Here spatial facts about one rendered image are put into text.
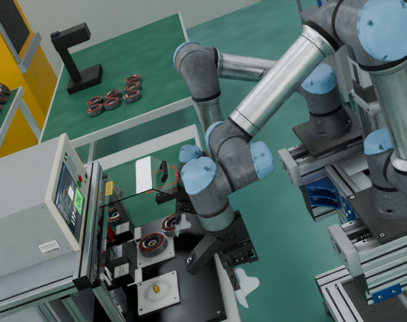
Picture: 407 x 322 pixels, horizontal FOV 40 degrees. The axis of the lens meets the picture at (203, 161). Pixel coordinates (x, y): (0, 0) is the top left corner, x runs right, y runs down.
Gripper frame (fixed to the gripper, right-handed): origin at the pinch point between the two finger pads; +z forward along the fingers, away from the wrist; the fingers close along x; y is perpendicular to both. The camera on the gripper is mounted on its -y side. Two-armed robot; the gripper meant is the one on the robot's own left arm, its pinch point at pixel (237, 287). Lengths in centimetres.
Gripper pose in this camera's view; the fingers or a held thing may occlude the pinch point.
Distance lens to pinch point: 135.8
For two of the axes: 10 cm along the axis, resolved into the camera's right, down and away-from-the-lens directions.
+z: 3.3, 8.0, 5.0
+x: -1.8, -4.7, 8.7
